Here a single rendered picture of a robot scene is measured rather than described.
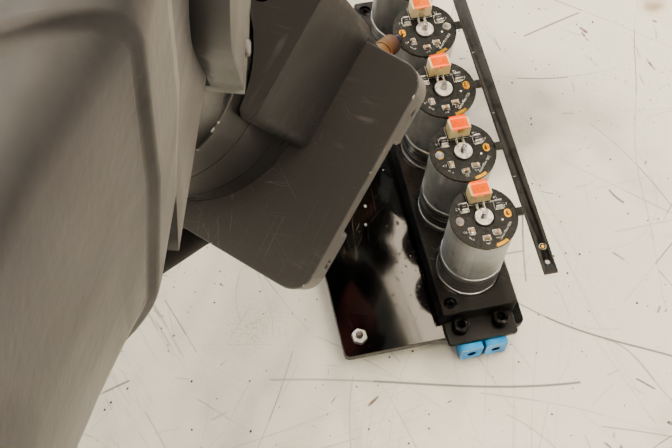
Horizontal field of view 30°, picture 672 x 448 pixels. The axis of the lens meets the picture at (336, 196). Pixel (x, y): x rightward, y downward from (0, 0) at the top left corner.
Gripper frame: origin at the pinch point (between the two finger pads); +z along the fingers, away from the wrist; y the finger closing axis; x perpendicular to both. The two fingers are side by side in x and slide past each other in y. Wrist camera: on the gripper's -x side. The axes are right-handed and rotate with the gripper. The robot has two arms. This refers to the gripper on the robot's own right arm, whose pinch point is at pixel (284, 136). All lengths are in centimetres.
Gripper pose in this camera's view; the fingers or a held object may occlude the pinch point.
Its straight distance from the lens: 41.7
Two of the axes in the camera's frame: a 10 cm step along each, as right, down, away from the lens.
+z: 2.1, 0.8, 9.7
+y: -8.5, -4.9, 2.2
